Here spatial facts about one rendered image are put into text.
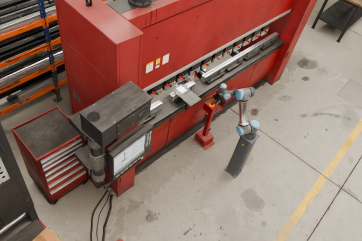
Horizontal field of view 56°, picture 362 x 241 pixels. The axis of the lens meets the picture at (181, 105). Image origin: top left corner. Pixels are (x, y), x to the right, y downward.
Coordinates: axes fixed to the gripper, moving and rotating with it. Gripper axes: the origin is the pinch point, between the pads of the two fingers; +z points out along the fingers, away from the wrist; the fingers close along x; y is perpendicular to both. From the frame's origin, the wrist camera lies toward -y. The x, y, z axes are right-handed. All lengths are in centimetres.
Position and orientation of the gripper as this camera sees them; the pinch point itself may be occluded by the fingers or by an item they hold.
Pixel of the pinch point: (217, 104)
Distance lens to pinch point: 433.3
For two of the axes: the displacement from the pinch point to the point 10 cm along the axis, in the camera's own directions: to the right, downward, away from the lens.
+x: -7.7, 4.0, -5.0
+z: -1.8, 6.1, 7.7
